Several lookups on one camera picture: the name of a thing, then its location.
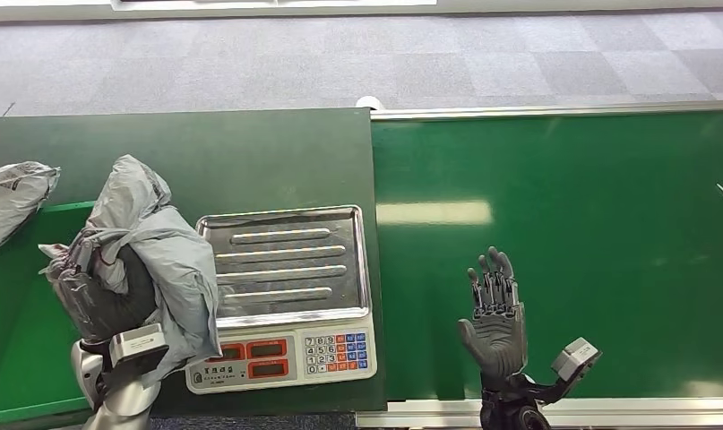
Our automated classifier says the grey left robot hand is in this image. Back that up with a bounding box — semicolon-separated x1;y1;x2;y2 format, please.
43;236;160;346

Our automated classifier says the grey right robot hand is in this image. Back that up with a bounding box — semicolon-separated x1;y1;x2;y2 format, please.
457;245;529;384

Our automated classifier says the grey mailer bag red print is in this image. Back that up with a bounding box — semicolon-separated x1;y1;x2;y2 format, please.
39;154;223;391

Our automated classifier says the green conveyor belt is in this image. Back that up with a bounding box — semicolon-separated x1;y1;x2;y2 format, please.
369;109;723;402

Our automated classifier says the green plastic crate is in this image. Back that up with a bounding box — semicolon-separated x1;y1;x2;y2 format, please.
0;200;110;428

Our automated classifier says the grey mailer bag black print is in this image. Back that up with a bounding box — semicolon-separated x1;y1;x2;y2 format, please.
0;161;63;267

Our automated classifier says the white scale with steel tray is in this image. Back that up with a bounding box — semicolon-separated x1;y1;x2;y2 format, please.
185;204;379;397

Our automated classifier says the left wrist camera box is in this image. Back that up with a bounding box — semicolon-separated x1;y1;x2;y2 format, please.
108;322;170;373

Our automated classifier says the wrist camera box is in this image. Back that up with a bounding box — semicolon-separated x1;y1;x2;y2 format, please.
108;322;170;373
550;337;604;383

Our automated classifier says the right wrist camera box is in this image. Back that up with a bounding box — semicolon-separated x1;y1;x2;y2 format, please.
550;337;604;383

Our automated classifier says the silver conveyor side rail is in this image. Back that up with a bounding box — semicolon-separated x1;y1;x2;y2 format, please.
355;395;723;430
369;99;723;122

